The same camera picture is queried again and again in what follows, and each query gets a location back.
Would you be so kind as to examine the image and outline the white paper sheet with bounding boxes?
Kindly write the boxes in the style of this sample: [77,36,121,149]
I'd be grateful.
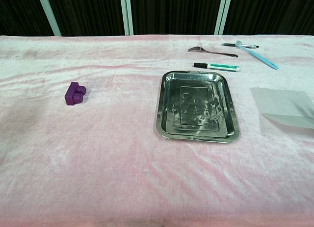
[249,87,314,129]

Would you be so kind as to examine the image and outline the stainless steel tray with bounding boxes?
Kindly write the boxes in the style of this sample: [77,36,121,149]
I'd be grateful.
[156,70,240,144]

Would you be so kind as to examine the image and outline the pink plush table cloth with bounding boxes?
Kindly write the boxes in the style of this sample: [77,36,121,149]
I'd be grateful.
[0,34,314,227]

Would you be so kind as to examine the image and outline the silver metal fork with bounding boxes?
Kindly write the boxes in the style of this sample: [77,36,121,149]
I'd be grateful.
[187,46,239,58]

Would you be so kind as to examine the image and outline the green white marker pen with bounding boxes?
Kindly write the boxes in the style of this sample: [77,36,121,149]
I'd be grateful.
[193,62,241,73]

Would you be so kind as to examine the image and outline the purple toy building block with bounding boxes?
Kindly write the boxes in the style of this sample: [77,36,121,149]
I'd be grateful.
[65,81,87,106]

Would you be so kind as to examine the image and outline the black ballpoint pen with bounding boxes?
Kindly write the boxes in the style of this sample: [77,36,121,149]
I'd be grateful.
[220,43,260,49]

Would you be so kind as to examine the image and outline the black pleated curtain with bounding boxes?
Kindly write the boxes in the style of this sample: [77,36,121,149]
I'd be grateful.
[0,0,314,37]

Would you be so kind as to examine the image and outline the light blue toothbrush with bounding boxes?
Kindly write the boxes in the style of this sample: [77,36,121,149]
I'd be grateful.
[235,40,279,70]

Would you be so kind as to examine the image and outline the white frame post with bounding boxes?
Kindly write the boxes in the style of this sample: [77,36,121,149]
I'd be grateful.
[214,0,233,35]
[119,0,134,36]
[36,0,61,36]

